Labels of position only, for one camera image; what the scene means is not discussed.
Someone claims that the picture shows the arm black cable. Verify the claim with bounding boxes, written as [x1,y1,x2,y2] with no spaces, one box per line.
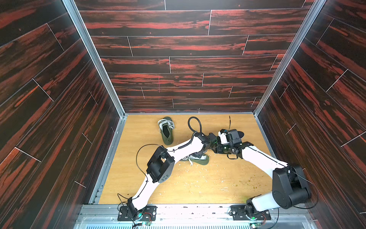
[116,116,204,207]
[227,115,318,229]

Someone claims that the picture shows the black insole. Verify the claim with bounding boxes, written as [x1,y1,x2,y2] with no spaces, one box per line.
[237,131,245,138]

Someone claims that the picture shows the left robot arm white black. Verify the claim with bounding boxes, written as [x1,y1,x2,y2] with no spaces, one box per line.
[127,132,217,214]

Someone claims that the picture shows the aluminium front rail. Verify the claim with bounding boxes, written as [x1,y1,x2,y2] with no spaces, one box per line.
[74,204,319,229]

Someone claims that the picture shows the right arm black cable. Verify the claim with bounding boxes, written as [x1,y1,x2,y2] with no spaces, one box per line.
[227,115,318,229]

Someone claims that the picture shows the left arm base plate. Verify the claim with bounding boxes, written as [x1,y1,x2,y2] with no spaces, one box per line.
[117,205,157,222]

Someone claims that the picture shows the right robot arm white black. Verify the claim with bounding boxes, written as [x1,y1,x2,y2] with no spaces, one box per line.
[213,129,312,214]

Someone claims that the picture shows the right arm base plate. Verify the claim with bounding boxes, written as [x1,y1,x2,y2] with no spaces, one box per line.
[228,205,271,221]

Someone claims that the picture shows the green shoe white laces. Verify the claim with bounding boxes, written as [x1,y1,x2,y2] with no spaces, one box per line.
[158,116,175,146]
[180,153,209,166]

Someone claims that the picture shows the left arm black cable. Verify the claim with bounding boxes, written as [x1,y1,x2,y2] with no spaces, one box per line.
[116,116,204,207]

